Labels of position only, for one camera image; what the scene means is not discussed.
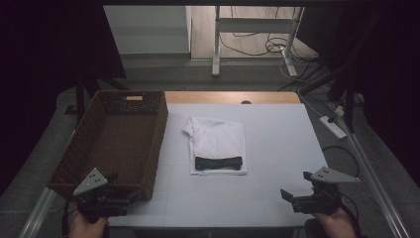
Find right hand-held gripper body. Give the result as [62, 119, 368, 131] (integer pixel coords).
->
[291, 166, 362, 215]

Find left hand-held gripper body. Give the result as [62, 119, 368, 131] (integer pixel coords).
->
[72, 167, 131, 224]

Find brown woven basket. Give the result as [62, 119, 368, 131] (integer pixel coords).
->
[48, 90, 169, 202]

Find white garment black waistband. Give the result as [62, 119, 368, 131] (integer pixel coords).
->
[182, 116, 249, 177]

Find person's right hand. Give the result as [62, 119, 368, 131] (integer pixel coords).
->
[311, 207, 359, 238]

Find person's left hand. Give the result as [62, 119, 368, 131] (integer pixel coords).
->
[68, 210, 111, 238]

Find white power strip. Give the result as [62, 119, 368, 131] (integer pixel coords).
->
[318, 115, 348, 140]

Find black tripod stand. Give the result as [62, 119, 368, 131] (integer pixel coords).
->
[296, 62, 360, 134]
[64, 70, 131, 124]

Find white panel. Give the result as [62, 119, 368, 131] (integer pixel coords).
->
[103, 4, 193, 56]

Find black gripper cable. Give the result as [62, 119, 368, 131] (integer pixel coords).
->
[61, 190, 79, 238]
[340, 192, 363, 238]

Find black floor cable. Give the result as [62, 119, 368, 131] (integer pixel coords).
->
[321, 145, 361, 179]

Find aluminium rail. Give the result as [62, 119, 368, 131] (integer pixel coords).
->
[18, 129, 77, 238]
[329, 101, 411, 238]

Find black cable tangle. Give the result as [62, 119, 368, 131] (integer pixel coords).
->
[219, 6, 320, 64]

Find white metal desk frame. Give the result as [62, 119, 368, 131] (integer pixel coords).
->
[211, 5, 307, 79]

